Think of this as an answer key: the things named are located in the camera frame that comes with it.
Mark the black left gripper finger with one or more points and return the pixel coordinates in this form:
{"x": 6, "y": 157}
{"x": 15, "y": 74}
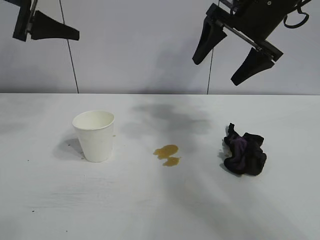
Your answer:
{"x": 50, "y": 31}

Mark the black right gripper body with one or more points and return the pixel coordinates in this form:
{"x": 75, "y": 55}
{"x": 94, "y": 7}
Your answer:
{"x": 260, "y": 20}

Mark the brown liquid spill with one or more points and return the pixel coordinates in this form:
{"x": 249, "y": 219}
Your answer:
{"x": 167, "y": 150}

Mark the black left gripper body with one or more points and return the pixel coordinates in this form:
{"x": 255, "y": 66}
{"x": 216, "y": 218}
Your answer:
{"x": 23, "y": 22}

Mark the dark purple cloth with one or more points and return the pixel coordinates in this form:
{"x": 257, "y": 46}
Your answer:
{"x": 250, "y": 155}

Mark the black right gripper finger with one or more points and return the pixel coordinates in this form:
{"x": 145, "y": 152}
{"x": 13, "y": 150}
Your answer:
{"x": 208, "y": 37}
{"x": 253, "y": 66}

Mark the white paper cup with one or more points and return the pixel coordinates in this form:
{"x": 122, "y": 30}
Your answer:
{"x": 93, "y": 145}

